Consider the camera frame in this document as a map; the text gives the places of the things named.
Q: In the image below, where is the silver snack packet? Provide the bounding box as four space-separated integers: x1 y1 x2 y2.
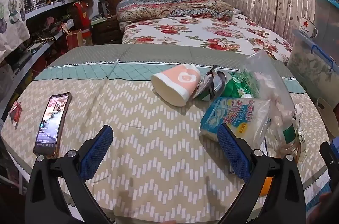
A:
193 65 227 102

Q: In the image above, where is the green plastic packet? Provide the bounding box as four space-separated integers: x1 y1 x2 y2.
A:
222 71 260 101

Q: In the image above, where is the white enamel mug red star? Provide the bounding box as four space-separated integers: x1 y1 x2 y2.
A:
299 17 318 38

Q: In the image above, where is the pink paper cup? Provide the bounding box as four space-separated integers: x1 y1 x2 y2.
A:
151 64 202 107

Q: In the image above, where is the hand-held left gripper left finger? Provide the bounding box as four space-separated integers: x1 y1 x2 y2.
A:
25 125 114 224

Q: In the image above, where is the clear storage box teal lid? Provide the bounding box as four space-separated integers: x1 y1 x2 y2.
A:
312 0 339 60

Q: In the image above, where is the red paper bag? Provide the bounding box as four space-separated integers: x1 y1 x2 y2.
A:
66 29 86 51

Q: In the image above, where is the smartphone in brown case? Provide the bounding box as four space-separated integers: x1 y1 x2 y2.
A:
33 92 72 159

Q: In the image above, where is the dark wooden nightstand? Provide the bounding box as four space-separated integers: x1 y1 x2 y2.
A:
91 15 123 45

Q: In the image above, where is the white cactus print curtain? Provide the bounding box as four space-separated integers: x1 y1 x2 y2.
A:
0 0 31 60

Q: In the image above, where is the white floral bedsheet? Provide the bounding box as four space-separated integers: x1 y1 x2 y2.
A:
121 14 293 64

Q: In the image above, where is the beige round bin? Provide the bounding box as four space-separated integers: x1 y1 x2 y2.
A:
316 97 339 140

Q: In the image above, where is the grey shelf unit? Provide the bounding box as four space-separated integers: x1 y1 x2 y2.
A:
0 0 80 124

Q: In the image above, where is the blue and white plastic bag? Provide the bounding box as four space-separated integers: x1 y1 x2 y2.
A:
200 96 271 147

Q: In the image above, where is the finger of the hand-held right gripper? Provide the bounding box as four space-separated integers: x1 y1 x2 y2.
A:
319 141 339 189

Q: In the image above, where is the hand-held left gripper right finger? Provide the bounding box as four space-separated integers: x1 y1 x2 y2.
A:
217 123 306 224

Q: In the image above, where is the clear storage box blue handle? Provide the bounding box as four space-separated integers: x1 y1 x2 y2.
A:
287 28 339 108

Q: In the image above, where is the clear plastic bottle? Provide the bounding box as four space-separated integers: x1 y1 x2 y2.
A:
243 49 301 156

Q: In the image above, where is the folded floral quilt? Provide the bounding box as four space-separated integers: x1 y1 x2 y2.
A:
116 0 235 22

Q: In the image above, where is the person's right hand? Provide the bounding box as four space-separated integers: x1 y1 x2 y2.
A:
313 192 339 224

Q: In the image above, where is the small red wrapper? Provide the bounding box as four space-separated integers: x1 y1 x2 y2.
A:
9 101 23 126

